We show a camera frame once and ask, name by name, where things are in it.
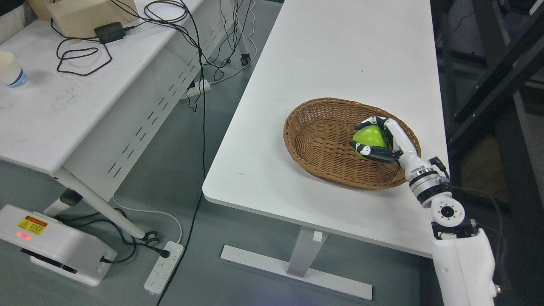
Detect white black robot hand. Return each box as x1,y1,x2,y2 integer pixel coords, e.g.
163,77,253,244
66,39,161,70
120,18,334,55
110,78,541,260
348,116,432,179

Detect green apple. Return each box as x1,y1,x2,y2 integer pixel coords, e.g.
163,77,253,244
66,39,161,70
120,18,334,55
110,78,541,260
350,125,389,162

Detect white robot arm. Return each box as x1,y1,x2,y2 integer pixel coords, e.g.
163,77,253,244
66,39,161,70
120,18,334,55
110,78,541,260
405,162,497,306

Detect white robot base unit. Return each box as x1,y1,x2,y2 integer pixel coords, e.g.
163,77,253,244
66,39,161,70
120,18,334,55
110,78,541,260
0,205,117,286

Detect black metal shelf rack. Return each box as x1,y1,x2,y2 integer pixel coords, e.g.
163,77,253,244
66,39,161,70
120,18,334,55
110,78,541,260
430,0,543,305

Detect brown wicker basket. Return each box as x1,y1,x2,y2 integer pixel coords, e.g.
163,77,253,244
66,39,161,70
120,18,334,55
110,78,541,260
283,97,421,190

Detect white table with leg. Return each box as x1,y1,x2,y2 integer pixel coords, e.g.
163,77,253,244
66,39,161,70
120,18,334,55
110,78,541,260
202,0,448,300

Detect white power strip far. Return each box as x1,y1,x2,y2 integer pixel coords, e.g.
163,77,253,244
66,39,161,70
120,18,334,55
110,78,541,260
180,79,211,100

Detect white power strip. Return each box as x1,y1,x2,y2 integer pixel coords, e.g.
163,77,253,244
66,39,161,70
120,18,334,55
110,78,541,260
144,241,185,295
180,79,211,100

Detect white power strip near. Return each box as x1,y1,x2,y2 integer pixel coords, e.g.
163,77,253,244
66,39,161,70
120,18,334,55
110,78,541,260
144,241,185,295

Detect white side desk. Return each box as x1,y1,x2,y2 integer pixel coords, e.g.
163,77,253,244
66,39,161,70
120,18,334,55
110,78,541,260
1,0,250,239

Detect black power adapter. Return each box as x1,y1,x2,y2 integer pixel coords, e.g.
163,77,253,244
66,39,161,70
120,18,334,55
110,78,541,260
94,21,126,44

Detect cardboard box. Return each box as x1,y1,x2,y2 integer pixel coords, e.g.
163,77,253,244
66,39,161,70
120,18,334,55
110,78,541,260
28,0,138,37

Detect paper cup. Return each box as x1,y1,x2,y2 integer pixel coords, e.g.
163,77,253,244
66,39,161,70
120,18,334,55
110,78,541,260
0,51,28,90

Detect long black cable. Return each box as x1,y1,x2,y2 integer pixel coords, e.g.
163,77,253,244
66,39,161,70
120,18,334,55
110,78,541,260
155,0,209,306

